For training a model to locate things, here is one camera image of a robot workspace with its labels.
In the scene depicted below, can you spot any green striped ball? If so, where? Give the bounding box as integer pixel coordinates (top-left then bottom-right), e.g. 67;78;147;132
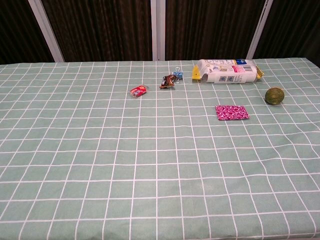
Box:
264;86;285;106

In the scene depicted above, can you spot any white yellow snack bag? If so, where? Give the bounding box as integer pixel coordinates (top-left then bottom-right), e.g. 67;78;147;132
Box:
191;58;265;85

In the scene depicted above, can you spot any dark ribbed partition panel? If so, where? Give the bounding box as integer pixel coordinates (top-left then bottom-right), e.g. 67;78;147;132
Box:
254;0;320;60
0;0;55;65
164;0;266;61
41;0;153;63

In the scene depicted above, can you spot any brown crumpled candy wrapper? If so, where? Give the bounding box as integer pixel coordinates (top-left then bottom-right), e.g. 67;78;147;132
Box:
159;74;176;90

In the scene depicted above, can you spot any green white grid tablecloth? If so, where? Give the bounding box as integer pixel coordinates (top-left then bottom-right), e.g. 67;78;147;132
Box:
0;57;320;240

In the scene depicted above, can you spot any blue binder clip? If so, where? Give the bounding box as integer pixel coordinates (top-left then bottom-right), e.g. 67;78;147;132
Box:
171;66;184;84

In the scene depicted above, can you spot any red candy packet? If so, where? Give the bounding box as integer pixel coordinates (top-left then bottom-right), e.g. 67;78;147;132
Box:
129;84;150;98

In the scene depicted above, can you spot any white partition frame post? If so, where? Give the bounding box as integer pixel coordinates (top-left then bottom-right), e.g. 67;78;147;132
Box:
27;0;66;63
246;0;275;60
149;0;167;62

